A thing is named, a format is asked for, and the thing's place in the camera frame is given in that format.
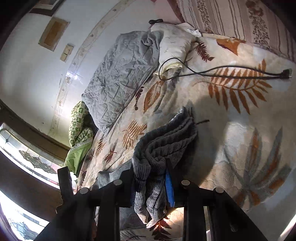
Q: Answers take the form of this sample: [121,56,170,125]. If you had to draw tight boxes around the grey denim pants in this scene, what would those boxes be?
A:
[93,107,197,228]

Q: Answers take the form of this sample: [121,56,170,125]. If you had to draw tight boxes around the green patterned quilt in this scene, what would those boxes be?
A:
[64,101,94,177]

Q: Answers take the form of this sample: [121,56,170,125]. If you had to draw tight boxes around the stained glass door window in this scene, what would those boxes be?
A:
[1,123,63,189]

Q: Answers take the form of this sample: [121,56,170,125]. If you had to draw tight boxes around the leaf patterned beige blanket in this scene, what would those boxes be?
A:
[77,33,296,241]

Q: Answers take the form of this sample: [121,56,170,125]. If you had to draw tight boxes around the grey quilted blanket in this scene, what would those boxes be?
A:
[82,31,163,135]

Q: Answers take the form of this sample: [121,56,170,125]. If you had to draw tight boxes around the white floral pillow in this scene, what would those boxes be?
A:
[151,23,202,79]

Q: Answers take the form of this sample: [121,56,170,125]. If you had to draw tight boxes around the black object behind pillow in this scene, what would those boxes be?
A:
[149,19,163,25]

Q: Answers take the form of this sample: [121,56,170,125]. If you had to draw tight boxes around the striped floral headboard cushion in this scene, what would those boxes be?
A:
[169,0,295,62]

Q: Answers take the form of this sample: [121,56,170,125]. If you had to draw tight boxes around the brown wooden door frame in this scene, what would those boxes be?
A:
[1,100,70,163]

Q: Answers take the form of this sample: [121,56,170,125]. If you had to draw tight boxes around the black power cable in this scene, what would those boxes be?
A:
[157,57,293,81]

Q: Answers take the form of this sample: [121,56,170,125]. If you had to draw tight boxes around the beige wall switch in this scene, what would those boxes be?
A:
[60,44,74,62]

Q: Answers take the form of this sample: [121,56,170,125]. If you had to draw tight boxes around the brown wall panel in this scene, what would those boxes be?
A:
[38,17,69,52]

